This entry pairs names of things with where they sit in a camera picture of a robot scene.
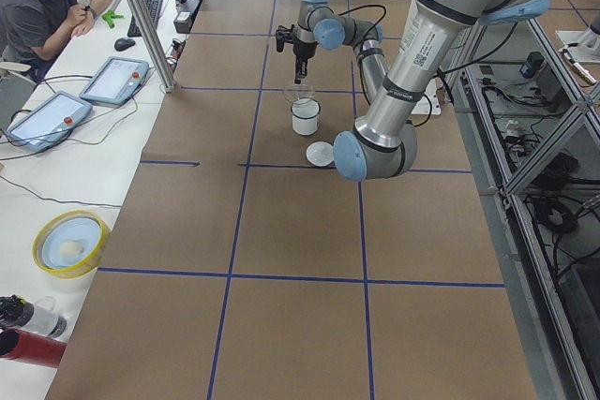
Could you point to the far blue teach pendant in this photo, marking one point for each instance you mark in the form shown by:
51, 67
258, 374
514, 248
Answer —
116, 81

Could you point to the red bottle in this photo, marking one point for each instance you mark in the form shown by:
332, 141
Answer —
24, 347

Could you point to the clear glass funnel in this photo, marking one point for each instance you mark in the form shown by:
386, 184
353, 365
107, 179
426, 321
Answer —
297, 94

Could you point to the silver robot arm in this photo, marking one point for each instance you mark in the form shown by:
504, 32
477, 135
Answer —
382, 143

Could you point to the clear water bottle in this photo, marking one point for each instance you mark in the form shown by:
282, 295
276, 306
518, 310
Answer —
16, 312

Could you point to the blue teach pendant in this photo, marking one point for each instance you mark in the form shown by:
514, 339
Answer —
116, 81
49, 123

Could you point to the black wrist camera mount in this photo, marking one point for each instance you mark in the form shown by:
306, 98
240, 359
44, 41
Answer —
284, 35

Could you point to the white ceramic lid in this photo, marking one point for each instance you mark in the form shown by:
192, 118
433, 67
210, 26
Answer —
320, 154

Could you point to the near blue teach pendant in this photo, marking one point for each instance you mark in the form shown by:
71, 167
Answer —
49, 123

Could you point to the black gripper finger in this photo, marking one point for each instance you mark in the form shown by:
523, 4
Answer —
300, 69

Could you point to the aluminium frame post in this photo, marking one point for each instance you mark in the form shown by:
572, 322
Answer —
152, 43

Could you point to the seated man grey shirt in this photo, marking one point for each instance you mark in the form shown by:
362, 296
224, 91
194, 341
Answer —
37, 31

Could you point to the green clamp tool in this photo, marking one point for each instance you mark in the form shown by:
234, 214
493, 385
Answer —
110, 17

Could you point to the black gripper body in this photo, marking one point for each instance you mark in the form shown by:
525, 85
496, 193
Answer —
299, 50

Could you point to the yellow rimmed bowl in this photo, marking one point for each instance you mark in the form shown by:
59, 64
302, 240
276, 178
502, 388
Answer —
71, 244

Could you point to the black computer mouse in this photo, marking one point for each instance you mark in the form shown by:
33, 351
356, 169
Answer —
124, 43

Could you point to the white enamel mug blue rim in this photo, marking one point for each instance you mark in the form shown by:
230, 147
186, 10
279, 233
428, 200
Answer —
305, 116

